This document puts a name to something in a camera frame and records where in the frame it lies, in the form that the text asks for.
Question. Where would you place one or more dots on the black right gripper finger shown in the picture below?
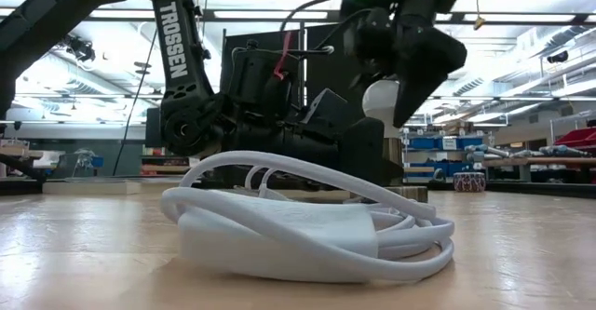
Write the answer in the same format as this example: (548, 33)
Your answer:
(428, 68)

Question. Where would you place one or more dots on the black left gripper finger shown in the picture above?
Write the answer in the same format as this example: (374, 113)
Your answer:
(368, 147)

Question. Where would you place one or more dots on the white light bulb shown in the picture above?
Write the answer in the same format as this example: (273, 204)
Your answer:
(379, 103)

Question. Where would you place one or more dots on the brushed metal lamp base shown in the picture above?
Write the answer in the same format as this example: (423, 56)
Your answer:
(414, 193)

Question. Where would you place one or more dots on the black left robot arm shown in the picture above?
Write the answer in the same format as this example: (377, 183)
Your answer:
(172, 40)

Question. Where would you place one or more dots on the black partition screen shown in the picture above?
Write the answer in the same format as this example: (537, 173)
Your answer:
(333, 68)

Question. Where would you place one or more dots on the blue storage bins shelf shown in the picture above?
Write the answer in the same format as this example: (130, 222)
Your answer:
(421, 143)

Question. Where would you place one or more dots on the red tape tag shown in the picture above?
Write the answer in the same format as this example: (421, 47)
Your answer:
(282, 54)

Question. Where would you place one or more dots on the black monitor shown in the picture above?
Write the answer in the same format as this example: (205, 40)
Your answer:
(152, 128)

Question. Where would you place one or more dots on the black ceiling-hung device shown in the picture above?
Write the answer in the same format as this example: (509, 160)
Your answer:
(558, 57)
(80, 49)

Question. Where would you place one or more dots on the wooden workbench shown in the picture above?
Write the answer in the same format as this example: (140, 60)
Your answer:
(535, 161)

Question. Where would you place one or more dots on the red storage bin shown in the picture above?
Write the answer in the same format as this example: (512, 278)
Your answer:
(577, 138)

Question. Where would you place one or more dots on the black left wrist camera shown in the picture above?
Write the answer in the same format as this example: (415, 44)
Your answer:
(328, 107)

